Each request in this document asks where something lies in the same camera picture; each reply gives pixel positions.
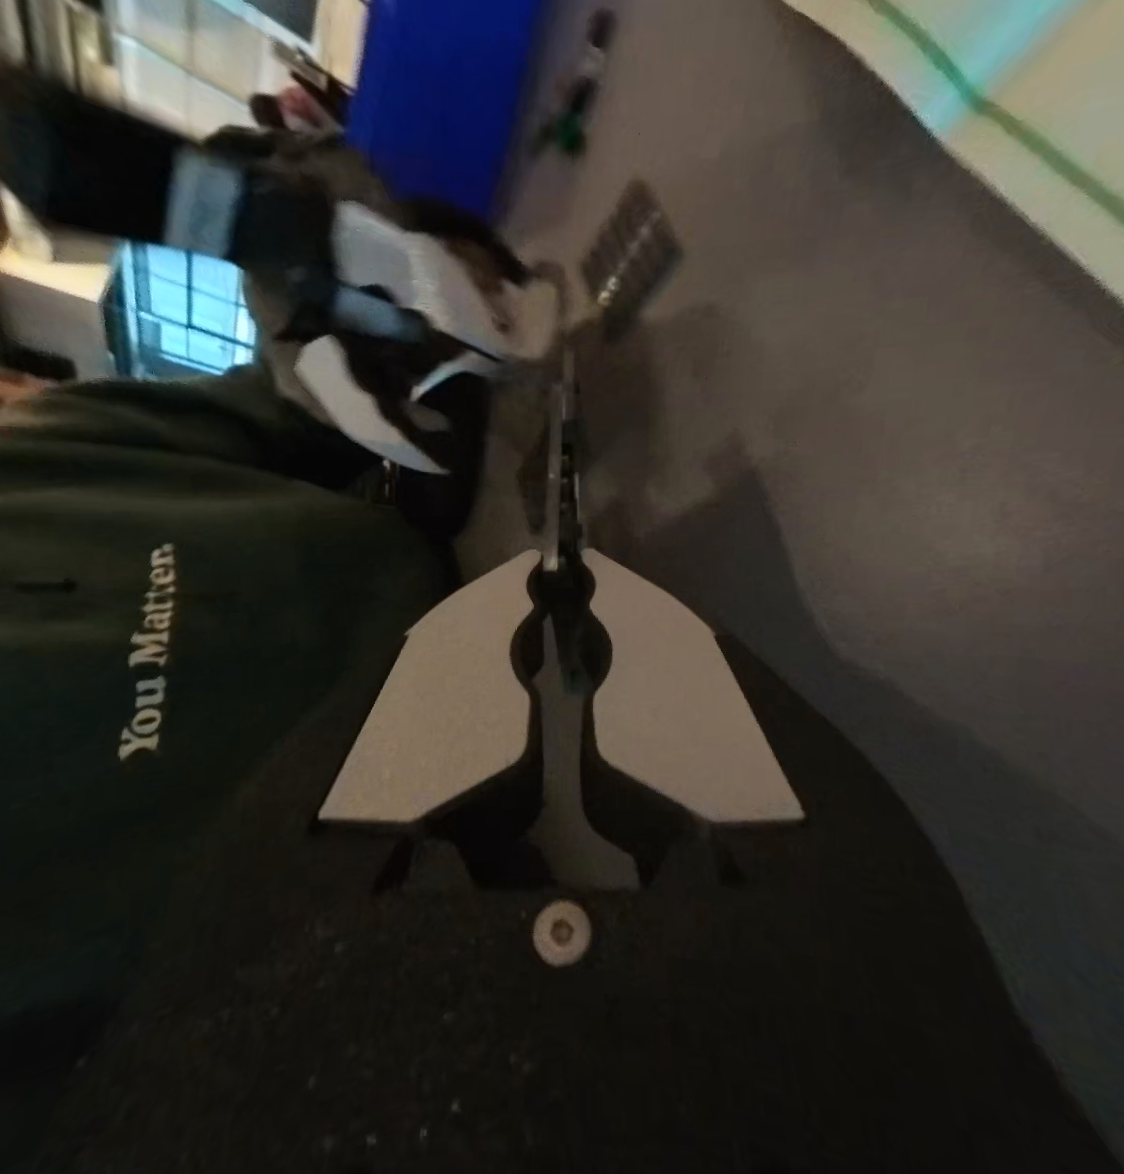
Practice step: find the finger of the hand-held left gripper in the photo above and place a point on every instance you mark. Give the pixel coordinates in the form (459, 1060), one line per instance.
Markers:
(351, 404)
(415, 267)

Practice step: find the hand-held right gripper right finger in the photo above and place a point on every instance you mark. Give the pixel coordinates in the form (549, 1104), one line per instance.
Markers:
(691, 717)

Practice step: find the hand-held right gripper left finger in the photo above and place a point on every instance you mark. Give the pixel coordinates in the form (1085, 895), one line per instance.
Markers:
(433, 717)

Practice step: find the grey toy brick plate assembly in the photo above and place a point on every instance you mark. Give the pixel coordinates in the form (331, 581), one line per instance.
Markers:
(561, 459)

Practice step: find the instruction booklet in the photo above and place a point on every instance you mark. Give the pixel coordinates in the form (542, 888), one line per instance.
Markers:
(1030, 74)

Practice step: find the blue plastic bin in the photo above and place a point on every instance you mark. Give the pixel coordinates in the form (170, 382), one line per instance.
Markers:
(433, 92)

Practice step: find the grey studded toy plate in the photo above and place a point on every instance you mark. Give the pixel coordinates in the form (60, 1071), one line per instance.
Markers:
(631, 244)

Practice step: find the pile of small toy bricks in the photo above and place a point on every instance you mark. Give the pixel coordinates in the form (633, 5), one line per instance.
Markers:
(576, 102)

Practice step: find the dark green sweatshirt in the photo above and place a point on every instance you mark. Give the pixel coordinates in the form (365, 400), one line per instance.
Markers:
(112, 552)

